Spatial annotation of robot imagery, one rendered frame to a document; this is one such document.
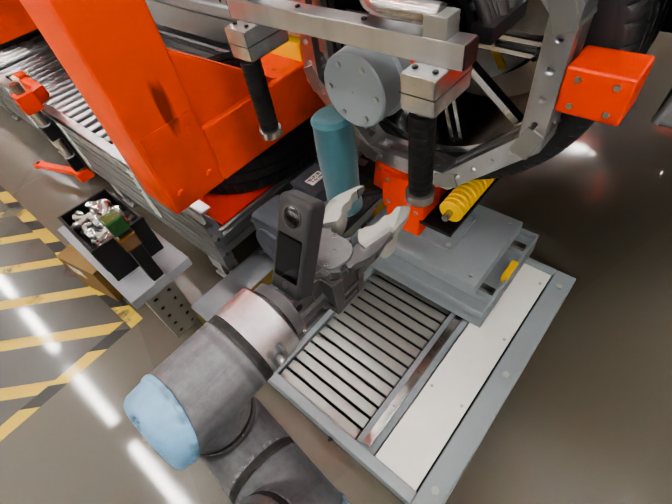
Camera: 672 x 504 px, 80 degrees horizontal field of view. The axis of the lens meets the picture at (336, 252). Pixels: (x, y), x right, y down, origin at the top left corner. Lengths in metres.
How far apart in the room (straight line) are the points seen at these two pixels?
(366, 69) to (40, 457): 1.42
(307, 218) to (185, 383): 0.19
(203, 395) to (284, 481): 0.14
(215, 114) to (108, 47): 0.28
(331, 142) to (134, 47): 0.42
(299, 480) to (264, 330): 0.17
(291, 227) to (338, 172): 0.50
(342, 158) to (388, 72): 0.26
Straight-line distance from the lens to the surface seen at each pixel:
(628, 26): 0.75
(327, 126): 0.84
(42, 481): 1.58
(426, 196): 0.62
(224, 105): 1.10
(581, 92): 0.70
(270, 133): 0.81
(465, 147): 0.94
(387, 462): 1.13
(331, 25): 0.62
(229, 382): 0.41
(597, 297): 1.55
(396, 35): 0.55
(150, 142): 1.00
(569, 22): 0.67
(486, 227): 1.33
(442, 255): 1.24
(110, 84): 0.94
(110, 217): 0.96
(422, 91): 0.52
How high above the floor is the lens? 1.19
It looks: 50 degrees down
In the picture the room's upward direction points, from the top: 12 degrees counter-clockwise
